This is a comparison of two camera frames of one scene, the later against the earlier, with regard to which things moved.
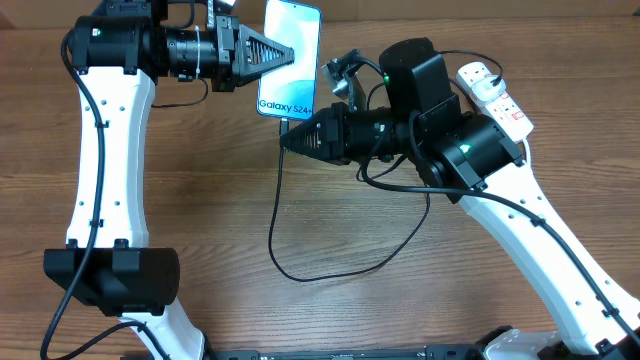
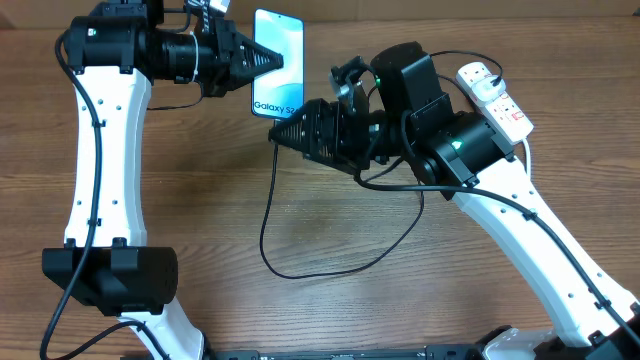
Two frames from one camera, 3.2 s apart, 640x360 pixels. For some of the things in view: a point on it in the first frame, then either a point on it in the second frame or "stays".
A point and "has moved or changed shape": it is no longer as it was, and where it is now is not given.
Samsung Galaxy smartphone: x=290 y=92 has moved or changed shape
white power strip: x=512 y=120 stays
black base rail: x=282 y=354 stays
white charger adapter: x=485 y=91 stays
